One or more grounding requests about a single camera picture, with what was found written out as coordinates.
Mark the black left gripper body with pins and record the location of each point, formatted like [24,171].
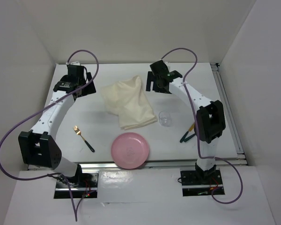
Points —
[82,82]

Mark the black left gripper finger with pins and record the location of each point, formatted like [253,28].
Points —
[90,89]
[89,78]

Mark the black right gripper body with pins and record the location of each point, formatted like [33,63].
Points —
[155,84]

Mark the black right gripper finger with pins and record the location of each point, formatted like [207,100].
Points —
[150,79]
[164,91]

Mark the clear drinking glass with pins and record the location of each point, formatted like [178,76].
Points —
[165,119]

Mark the cream cloth placemat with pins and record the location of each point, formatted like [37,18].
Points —
[127,100]

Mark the gold fork green handle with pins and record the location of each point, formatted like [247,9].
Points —
[78,132]

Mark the gold knife green handle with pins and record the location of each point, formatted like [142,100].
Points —
[185,135]

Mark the gold spoon green handle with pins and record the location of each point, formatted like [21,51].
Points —
[189,138]

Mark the pink plastic plate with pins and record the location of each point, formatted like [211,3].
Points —
[130,150]

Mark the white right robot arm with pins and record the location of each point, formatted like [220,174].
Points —
[208,114]

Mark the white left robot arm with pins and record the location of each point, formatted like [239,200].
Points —
[38,146]

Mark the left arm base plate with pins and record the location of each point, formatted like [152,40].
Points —
[86,188]

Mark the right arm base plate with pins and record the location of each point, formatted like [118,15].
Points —
[192,185]

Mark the aluminium frame rail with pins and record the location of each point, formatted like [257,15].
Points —
[100,128]

